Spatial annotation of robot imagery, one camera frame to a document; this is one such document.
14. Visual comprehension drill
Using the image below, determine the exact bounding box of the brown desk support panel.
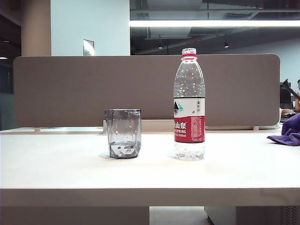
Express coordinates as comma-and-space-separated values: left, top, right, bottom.
0, 206, 150, 225

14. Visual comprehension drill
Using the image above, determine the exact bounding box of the clear red-label water bottle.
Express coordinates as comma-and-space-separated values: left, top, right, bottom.
173, 47, 207, 162

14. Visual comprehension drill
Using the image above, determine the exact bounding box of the seated person in background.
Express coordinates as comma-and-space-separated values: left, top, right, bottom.
294, 79, 300, 113

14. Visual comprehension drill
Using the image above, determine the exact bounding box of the purple cloth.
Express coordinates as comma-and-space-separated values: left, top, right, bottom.
267, 113, 300, 147

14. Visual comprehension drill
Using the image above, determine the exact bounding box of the grey faceted glass cup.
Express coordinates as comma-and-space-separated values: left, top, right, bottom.
104, 108, 142, 160

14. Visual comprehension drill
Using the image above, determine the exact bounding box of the black monitor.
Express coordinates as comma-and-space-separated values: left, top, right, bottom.
280, 88, 292, 104

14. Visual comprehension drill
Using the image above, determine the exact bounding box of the silver wall plaque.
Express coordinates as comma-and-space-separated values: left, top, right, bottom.
82, 39, 95, 56

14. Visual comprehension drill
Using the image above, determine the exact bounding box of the white ceiling light strip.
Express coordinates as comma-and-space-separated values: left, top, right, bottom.
129, 20, 300, 27

